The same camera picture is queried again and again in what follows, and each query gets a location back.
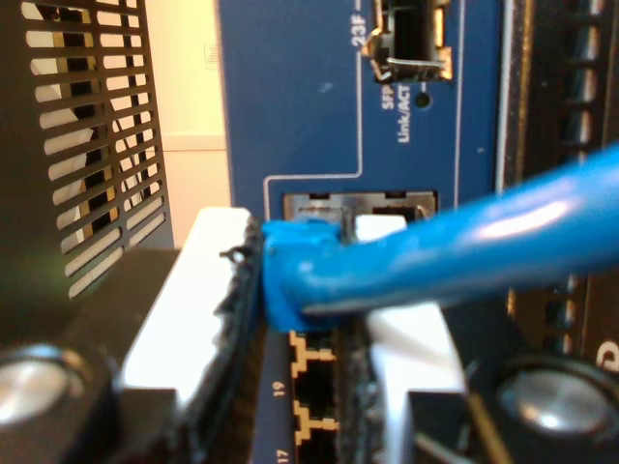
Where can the blue network switch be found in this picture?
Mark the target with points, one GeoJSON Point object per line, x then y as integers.
{"type": "Point", "coordinates": [314, 96]}

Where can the black rack frame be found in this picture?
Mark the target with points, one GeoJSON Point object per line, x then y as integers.
{"type": "Point", "coordinates": [14, 145]}

